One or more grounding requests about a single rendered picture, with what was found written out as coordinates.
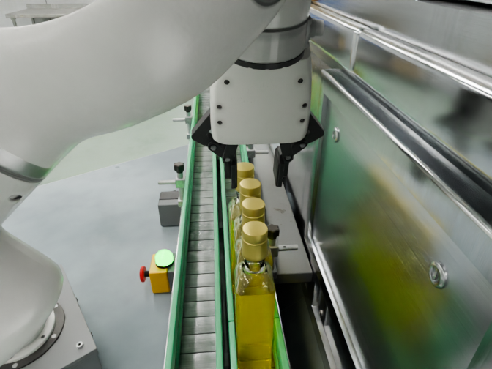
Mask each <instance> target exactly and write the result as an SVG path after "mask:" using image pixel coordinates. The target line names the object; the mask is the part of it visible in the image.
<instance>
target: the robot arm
mask: <svg viewBox="0 0 492 369"><path fill-rule="evenodd" d="M310 5H311V0H96V1H94V2H92V3H91V4H89V5H87V6H85V7H83V8H81V9H79V10H76V11H74V12H72V13H70V14H68V15H65V16H62V17H60V18H57V19H54V20H50V21H46V22H43V23H38V24H34V25H28V26H16V27H1V28H0V367H1V366H2V365H3V364H7V363H12V362H16V361H18V360H21V359H23V358H25V357H27V356H29V355H30V354H32V353H34V352H35V351H36V350H37V349H39V348H40V347H41V346H42V345H43V344H44V343H45V342H46V340H47V339H48V338H49V337H50V336H51V333H52V332H53V329H54V327H55V324H56V315H55V313H54V311H53V309H54V308H55V306H56V303H57V302H58V300H59V297H60V294H61V292H62V288H63V282H64V277H63V274H62V269H61V268H60V266H59V265H58V264H57V263H56V262H55V261H53V260H52V259H50V258H49V257H47V256H46V255H45V254H43V253H41V252H40V251H38V250H36V249H35V248H33V247H32V246H30V245H28V244H26V243H25V242H24V241H22V240H20V239H19V238H17V237H16V236H14V235H12V234H11V233H10V232H8V231H6V230H5V229H4V228H3V227H2V226H1V224H2V223H3V222H4V221H5V220H6V219H7V218H8V217H9V216H10V215H11V214H12V213H13V212H14V211H15V210H16V209H17V208H18V207H19V206H20V205H21V204H22V203H23V202H24V200H25V199H26V198H27V197H28V196H29V195H30V194H31V193H32V192H33V191H34V190H35V189H36V187H37V186H38V185H39V184H40V183H41V182H42V181H43V180H44V179H45V178H46V177H47V176H48V175H49V174H50V172H51V171H52V170H53V169H54V168H55V167H56V166H57V165H58V164H59V163H60V162H61V161H62V160H63V159H64V158H65V157H66V156H67V155H68V154H69V153H70V152H71V151H72V150H73V149H74V148H75V147H76V146H77V145H78V144H80V143H82V142H83V141H85V140H87V139H89V138H93V137H95V136H99V135H104V134H108V133H113V132H116V131H119V130H123V129H126V128H128V127H132V126H134V125H137V124H140V123H141V122H145V121H147V120H149V119H151V118H154V117H156V116H159V115H160V114H163V113H165V112H167V111H170V110H172V109H174V108H176V107H178V106H180V105H182V104H184V103H186V102H187V101H189V100H191V99H193V98H194V97H196V96H198V95H199V94H200V93H201V92H203V91H204V90H206V89H208V88H209V87H210V108H209V110H208V111H207V112H206V113H205V114H204V115H203V116H202V117H201V119H200V120H199V121H198V123H197V124H196V125H195V126H194V128H193V129H192V133H191V138H192V139H193V140H194V141H196V142H198V143H200V144H202V145H203V146H207V147H208V149H209V150H210V151H212V152H214V153H215V154H216V155H217V156H219V157H221V158H222V161H223V163H225V178H226V179H231V189H236V188H237V158H236V150H237V147H238V145H246V144H280V145H279V146H277V148H275V157H274V165H273V173H274V178H275V186H276V187H282V182H283V177H287V175H288V165H289V162H291V161H292V160H293V159H294V155H295V154H297V153H298V152H300V151H301V150H303V149H304V148H305V147H306V146H307V145H308V143H312V142H314V141H315V140H317V139H319V138H320V137H322V136H323V135H324V129H323V127H322V125H321V123H320V122H319V121H318V119H317V118H316V117H315V116H314V114H313V113H312V111H311V110H310V102H311V88H312V60H311V51H310V43H309V41H310V38H311V37H315V36H322V35H323V33H324V20H316V19H315V18H311V16H310V15H309V14H310ZM211 129H212V134H211V133H210V132H209V131H210V130H211Z"/></svg>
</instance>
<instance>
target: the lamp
mask: <svg viewBox="0 0 492 369"><path fill-rule="evenodd" d="M173 263H174V257H173V254H172V252H171V251H169V250H161V251H159V252H158V253H157V254H156V256H155V264H156V266H157V267H158V268H161V269H166V268H169V267H171V266H172V265H173Z"/></svg>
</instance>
